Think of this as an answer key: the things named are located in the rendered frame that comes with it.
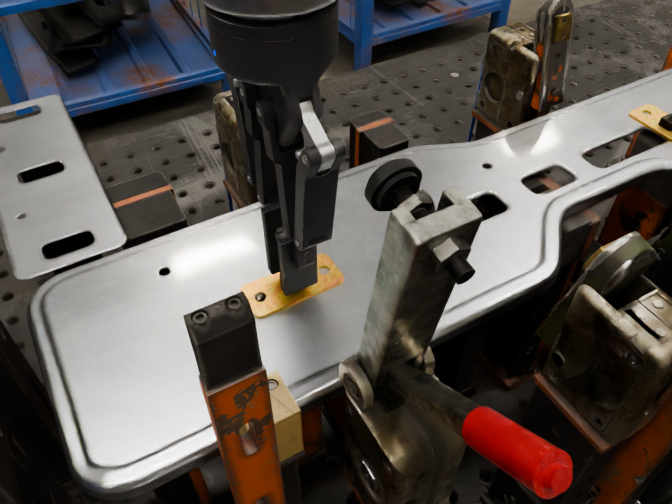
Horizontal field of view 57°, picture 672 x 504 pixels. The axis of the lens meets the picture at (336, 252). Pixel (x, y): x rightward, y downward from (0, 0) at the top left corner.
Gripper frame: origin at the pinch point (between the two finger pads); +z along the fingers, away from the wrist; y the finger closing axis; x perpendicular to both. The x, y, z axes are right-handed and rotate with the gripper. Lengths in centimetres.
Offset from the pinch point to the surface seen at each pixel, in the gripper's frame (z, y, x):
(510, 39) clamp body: 0.2, 18.2, -38.4
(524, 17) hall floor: 104, 180, -215
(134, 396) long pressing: 4.6, -3.8, 14.9
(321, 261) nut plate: 4.3, 1.0, -3.3
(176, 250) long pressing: 4.6, 8.9, 7.2
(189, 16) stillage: 85, 223, -58
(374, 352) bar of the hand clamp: -5.8, -15.1, 1.9
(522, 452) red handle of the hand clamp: -9.7, -24.8, 0.7
